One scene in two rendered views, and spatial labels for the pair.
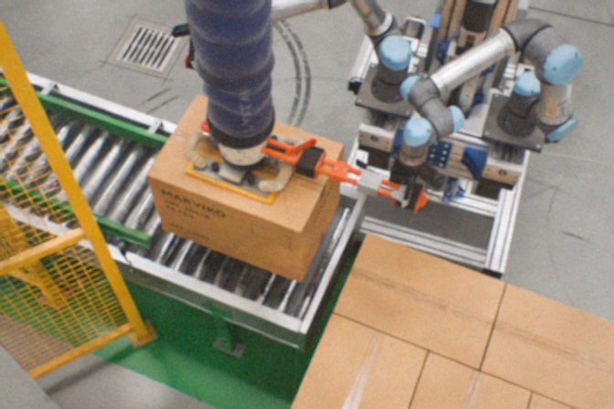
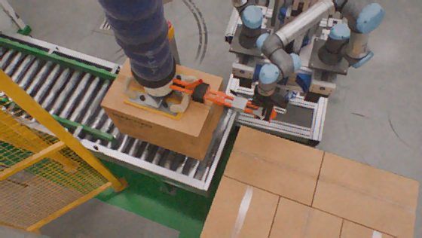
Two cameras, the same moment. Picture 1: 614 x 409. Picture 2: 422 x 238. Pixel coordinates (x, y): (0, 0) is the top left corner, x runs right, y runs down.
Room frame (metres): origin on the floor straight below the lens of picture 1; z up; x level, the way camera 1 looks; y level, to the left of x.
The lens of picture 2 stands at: (0.53, -0.11, 2.72)
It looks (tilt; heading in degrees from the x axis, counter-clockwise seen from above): 64 degrees down; 4
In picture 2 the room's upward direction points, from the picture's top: 6 degrees counter-clockwise
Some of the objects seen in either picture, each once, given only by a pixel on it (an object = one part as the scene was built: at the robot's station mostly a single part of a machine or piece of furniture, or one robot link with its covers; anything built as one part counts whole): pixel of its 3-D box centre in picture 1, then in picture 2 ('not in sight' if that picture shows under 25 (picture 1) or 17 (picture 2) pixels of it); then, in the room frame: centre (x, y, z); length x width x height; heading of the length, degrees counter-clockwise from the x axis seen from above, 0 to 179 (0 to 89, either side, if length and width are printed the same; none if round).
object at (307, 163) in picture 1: (310, 161); (200, 92); (1.43, -0.03, 1.21); 0.10 x 0.08 x 0.06; 157
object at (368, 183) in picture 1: (369, 183); (239, 104); (1.34, -0.22, 1.21); 0.07 x 0.07 x 0.04; 67
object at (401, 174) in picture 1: (407, 167); (262, 96); (1.31, -0.33, 1.36); 0.09 x 0.08 x 0.12; 67
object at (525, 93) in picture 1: (529, 93); (340, 38); (1.73, -0.81, 1.20); 0.13 x 0.12 x 0.14; 31
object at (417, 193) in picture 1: (407, 196); (264, 112); (1.29, -0.35, 1.21); 0.08 x 0.07 x 0.05; 67
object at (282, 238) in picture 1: (249, 189); (168, 107); (1.52, 0.20, 0.89); 0.60 x 0.40 x 0.40; 67
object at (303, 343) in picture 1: (334, 272); (223, 149); (1.38, -0.14, 0.48); 0.70 x 0.03 x 0.15; 157
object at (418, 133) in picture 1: (417, 137); (268, 77); (1.30, -0.34, 1.52); 0.09 x 0.08 x 0.11; 121
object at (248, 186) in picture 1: (233, 175); (154, 102); (1.44, 0.24, 1.11); 0.34 x 0.10 x 0.05; 67
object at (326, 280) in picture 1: (335, 260); (223, 144); (1.38, -0.14, 0.58); 0.70 x 0.03 x 0.06; 157
